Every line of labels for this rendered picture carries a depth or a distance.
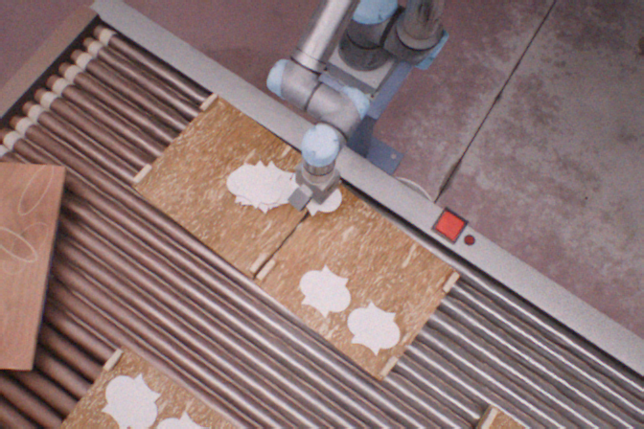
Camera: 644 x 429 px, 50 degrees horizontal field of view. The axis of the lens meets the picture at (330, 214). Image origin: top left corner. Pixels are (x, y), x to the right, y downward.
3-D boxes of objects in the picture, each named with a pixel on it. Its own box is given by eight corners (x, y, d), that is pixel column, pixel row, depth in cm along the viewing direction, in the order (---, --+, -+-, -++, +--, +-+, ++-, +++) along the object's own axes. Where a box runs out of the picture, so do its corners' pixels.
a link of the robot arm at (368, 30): (360, 2, 191) (366, -30, 178) (402, 26, 189) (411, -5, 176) (337, 33, 187) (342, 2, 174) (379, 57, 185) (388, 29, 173)
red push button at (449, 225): (445, 212, 188) (446, 210, 186) (464, 224, 187) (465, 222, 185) (433, 229, 186) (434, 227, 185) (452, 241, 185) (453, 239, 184)
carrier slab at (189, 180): (218, 96, 194) (217, 93, 193) (333, 180, 188) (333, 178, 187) (132, 188, 185) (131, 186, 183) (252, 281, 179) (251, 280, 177)
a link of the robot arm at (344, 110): (330, 70, 148) (302, 108, 145) (375, 96, 147) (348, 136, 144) (328, 87, 156) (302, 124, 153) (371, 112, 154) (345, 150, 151)
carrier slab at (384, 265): (335, 183, 188) (336, 181, 186) (459, 275, 182) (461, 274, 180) (253, 282, 179) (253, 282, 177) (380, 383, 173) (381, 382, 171)
